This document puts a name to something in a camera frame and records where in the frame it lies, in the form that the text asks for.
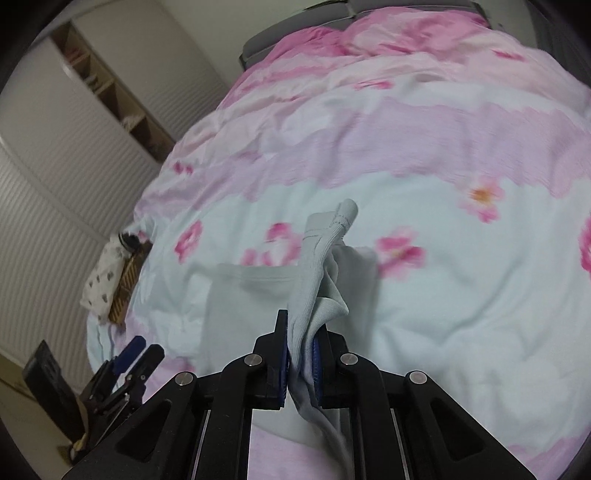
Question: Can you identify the folded white heart-print garment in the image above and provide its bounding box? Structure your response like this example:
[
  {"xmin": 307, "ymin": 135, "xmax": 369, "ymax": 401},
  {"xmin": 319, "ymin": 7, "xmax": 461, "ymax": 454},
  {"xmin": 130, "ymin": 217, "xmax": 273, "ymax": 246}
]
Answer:
[{"xmin": 80, "ymin": 232, "xmax": 141, "ymax": 315}]

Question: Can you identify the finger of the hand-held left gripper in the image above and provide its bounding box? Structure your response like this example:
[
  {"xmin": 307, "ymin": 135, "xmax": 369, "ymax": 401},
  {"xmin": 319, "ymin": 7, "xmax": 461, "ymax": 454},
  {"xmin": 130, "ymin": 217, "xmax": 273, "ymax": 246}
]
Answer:
[
  {"xmin": 131, "ymin": 344, "xmax": 165, "ymax": 384},
  {"xmin": 113, "ymin": 336, "xmax": 148, "ymax": 374}
]

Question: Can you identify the grey padded headboard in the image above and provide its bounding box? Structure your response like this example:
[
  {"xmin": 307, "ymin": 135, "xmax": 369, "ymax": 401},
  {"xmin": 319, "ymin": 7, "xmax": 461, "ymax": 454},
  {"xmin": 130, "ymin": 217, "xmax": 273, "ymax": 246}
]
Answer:
[{"xmin": 239, "ymin": 0, "xmax": 491, "ymax": 71}]

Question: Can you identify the folded brown patterned garment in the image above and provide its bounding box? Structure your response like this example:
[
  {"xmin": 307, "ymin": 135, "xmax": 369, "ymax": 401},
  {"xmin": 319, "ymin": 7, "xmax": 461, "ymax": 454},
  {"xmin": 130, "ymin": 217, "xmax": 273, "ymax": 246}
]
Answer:
[{"xmin": 107, "ymin": 242, "xmax": 154, "ymax": 325}]

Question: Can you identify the pink floral duvet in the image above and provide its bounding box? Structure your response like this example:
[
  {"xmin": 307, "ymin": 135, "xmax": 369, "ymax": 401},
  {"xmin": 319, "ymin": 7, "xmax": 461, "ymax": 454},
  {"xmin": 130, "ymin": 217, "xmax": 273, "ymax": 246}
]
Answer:
[{"xmin": 85, "ymin": 7, "xmax": 591, "ymax": 480}]

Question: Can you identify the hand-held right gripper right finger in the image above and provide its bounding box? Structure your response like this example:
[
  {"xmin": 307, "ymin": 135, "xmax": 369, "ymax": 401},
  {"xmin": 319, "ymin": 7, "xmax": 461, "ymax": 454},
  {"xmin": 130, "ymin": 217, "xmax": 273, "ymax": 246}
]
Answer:
[{"xmin": 311, "ymin": 330, "xmax": 534, "ymax": 480}]

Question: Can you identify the grey long-sleeve shirt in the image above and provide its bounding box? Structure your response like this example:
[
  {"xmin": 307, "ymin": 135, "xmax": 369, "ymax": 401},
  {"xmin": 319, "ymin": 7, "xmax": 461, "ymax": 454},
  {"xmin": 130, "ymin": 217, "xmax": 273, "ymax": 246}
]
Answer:
[{"xmin": 203, "ymin": 199, "xmax": 380, "ymax": 480}]

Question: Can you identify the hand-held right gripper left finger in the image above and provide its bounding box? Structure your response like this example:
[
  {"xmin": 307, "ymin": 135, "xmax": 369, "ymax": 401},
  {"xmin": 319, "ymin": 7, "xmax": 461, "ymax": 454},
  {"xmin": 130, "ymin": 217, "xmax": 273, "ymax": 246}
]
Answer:
[{"xmin": 62, "ymin": 309, "xmax": 289, "ymax": 480}]

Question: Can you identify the white louvred wardrobe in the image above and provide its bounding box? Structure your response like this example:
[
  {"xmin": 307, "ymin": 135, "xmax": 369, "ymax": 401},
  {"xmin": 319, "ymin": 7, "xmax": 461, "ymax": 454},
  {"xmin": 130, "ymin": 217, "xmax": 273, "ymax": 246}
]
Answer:
[{"xmin": 0, "ymin": 7, "xmax": 232, "ymax": 416}]

